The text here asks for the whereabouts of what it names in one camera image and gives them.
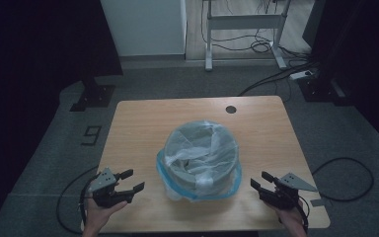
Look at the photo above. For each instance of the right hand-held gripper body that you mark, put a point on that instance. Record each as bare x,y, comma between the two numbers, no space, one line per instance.
283,196

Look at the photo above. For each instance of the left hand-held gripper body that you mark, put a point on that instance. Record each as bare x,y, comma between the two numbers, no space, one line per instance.
107,192

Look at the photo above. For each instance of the green ribbed plastic bin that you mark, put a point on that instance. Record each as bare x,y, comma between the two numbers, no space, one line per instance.
179,179

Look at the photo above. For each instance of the white blue-edged plastic bag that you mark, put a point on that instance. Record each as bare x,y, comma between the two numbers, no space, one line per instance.
204,154

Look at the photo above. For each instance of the person's left hand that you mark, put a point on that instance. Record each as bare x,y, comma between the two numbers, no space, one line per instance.
98,215

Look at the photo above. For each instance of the person's right hand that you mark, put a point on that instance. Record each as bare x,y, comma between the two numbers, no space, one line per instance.
292,219

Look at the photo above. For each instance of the grey tape piece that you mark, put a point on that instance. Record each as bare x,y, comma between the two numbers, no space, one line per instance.
318,202

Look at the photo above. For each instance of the round dark table grommet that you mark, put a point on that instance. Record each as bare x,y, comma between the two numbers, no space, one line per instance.
231,109

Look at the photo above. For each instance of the black stand base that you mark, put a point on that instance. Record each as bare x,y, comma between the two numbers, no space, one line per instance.
93,95
322,89

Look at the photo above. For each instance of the white power strip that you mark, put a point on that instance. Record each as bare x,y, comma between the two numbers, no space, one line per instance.
301,75

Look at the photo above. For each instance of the white partition panel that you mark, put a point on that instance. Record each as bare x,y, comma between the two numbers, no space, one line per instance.
144,26

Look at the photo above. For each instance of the black curtain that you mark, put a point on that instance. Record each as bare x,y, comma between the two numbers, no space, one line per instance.
358,49
39,39

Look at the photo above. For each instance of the white-framed desk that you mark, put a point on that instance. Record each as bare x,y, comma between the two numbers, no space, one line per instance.
243,21

